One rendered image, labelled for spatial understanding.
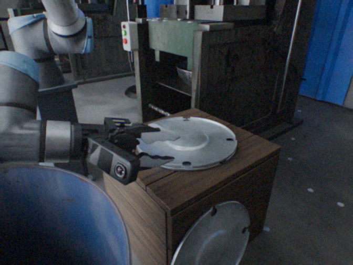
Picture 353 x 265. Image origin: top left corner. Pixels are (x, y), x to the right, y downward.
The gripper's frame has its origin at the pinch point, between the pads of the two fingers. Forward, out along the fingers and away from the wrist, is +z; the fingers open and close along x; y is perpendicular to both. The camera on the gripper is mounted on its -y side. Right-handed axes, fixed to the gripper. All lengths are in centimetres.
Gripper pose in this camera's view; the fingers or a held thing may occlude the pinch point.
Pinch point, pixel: (173, 149)
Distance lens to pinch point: 53.8
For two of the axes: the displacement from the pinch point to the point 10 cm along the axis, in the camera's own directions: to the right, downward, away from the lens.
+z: 8.9, 0.4, 4.5
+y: -3.9, -4.3, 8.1
